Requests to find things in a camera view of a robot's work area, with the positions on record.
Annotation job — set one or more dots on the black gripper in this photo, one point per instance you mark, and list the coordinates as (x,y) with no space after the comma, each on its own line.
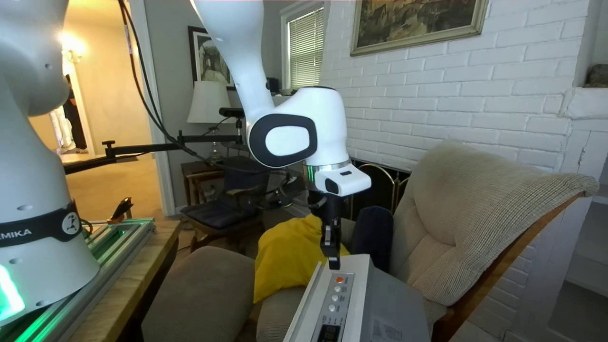
(330,231)

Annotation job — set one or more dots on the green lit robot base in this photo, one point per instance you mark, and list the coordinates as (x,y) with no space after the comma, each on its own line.
(47,286)

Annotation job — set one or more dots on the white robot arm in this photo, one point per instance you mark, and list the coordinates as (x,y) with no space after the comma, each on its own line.
(34,202)

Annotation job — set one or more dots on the white portable air conditioner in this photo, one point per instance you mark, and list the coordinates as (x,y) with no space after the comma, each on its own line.
(357,303)

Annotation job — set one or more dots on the grey-brown sofa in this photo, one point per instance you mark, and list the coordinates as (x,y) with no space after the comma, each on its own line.
(201,299)

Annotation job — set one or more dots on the framed landscape painting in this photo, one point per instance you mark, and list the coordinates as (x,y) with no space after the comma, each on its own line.
(380,25)

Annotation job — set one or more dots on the black fireplace screen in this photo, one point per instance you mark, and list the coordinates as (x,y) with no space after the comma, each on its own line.
(385,191)

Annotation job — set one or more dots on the white shade table lamp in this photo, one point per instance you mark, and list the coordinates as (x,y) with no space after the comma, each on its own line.
(205,101)

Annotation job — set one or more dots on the yellow cushion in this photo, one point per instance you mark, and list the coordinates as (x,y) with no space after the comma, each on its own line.
(287,255)

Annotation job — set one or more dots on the white window blind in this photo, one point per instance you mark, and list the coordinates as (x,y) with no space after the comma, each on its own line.
(302,44)

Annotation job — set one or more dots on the dark blue cushion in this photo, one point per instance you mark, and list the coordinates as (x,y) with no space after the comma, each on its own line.
(372,236)

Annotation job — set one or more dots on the framed portrait picture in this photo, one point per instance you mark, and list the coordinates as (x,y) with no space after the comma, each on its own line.
(205,60)

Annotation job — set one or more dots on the wooden table edge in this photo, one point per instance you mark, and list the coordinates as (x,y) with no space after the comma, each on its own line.
(116,310)

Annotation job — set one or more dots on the beige recliner armchair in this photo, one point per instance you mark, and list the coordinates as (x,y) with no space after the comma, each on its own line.
(463,217)

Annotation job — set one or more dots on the dark wooden rocking chair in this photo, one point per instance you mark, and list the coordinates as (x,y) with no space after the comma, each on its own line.
(249,191)

